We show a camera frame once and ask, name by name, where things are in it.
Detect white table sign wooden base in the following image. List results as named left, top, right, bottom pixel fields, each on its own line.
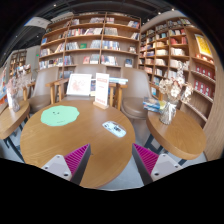
left=92, top=72, right=111, bottom=110

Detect white framed red-print picture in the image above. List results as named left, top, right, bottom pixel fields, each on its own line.
left=66, top=73, right=93, bottom=97

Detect glass vase pink dried flowers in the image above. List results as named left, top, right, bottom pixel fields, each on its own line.
left=5, top=73, right=33, bottom=113

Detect stack of colourful books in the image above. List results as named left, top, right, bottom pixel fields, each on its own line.
left=143, top=97, right=166, bottom=114

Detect light blue book stack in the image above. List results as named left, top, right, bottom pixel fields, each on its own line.
left=108, top=77, right=129, bottom=86

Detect dark cover book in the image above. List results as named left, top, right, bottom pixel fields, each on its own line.
left=90, top=79, right=97, bottom=98

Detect transparent computer mouse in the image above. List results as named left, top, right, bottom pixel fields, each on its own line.
left=101, top=120, right=128, bottom=139

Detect tall curved wooden bookshelf unit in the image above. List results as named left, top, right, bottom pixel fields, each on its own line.
left=138, top=16, right=218, bottom=129

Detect glass vase white dried flowers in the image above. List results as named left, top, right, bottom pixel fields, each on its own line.
left=158, top=61, right=195, bottom=126

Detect brown padded wooden armchair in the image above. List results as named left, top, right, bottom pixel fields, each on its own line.
left=54, top=64, right=121, bottom=109
left=28, top=66, right=65, bottom=114
left=114, top=67, right=164, bottom=122

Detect round wooden side table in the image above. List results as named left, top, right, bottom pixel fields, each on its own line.
left=0, top=99, right=31, bottom=141
left=145, top=108, right=208, bottom=166

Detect green wavy-edged mouse pad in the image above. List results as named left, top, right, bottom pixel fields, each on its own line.
left=40, top=105, right=81, bottom=128

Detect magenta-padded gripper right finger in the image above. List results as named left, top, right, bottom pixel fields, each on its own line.
left=131, top=143, right=184, bottom=186

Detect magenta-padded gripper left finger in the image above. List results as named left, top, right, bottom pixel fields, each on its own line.
left=41, top=143, right=92, bottom=186

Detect wide wooden bookshelf unit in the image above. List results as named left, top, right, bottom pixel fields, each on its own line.
left=38, top=12, right=142, bottom=79

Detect white hanging ceiling sign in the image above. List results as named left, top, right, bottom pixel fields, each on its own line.
left=24, top=16, right=51, bottom=30

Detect small distant wooden bookshelf unit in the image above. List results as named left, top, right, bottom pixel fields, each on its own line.
left=8, top=49, right=28, bottom=79

